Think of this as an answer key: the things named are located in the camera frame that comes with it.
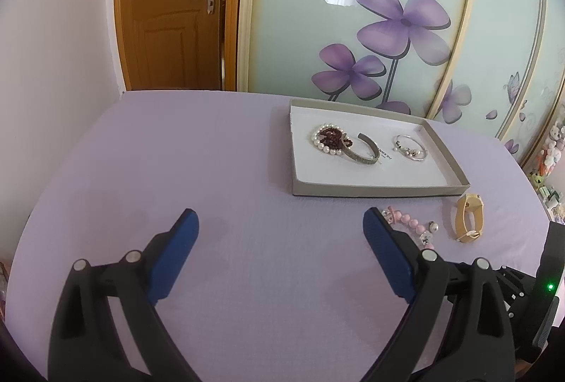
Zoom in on thin silver bangle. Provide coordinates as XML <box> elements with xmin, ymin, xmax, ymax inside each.
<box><xmin>392</xmin><ymin>134</ymin><xmax>428</xmax><ymax>162</ymax></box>

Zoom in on white pearl bracelet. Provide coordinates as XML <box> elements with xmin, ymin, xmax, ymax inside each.
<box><xmin>309</xmin><ymin>123</ymin><xmax>354</xmax><ymax>156</ymax></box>

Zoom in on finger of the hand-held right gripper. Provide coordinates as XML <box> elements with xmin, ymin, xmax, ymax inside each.
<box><xmin>446</xmin><ymin>263</ymin><xmax>537</xmax><ymax>321</ymax></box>

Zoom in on butterfly print wardrobe door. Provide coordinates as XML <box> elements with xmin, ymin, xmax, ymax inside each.
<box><xmin>426</xmin><ymin>0</ymin><xmax>548</xmax><ymax>140</ymax></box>

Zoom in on yellow amber bangle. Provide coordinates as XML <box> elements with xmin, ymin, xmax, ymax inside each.
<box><xmin>454</xmin><ymin>193</ymin><xmax>485</xmax><ymax>242</ymax></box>

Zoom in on dark red bead bracelet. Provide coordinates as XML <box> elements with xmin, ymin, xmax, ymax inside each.
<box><xmin>319</xmin><ymin>126</ymin><xmax>353</xmax><ymax>148</ymax></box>

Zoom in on silver cuff bracelet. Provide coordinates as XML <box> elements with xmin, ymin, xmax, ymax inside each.
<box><xmin>342</xmin><ymin>132</ymin><xmax>384</xmax><ymax>165</ymax></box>

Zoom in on pile of plush toys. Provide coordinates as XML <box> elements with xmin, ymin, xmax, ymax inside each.
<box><xmin>527</xmin><ymin>108</ymin><xmax>565</xmax><ymax>224</ymax></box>

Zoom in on wooden door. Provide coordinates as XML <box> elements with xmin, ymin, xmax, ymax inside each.
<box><xmin>114</xmin><ymin>0</ymin><xmax>245</xmax><ymax>91</ymax></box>

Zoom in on pink bead bracelet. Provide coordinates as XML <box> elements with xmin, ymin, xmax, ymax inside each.
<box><xmin>382</xmin><ymin>205</ymin><xmax>440</xmax><ymax>250</ymax></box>

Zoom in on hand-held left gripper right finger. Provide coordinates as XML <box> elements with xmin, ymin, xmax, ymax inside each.
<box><xmin>363</xmin><ymin>207</ymin><xmax>517</xmax><ymax>382</ymax></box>

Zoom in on swirl print wardrobe door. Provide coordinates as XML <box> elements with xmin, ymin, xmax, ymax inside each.
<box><xmin>499</xmin><ymin>0</ymin><xmax>565</xmax><ymax>166</ymax></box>

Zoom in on grey cardboard box tray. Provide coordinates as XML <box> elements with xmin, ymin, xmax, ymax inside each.
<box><xmin>289</xmin><ymin>98</ymin><xmax>471</xmax><ymax>197</ymax></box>

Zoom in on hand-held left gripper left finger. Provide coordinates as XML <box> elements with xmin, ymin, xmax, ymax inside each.
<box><xmin>48</xmin><ymin>208</ymin><xmax>199</xmax><ymax>382</ymax></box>

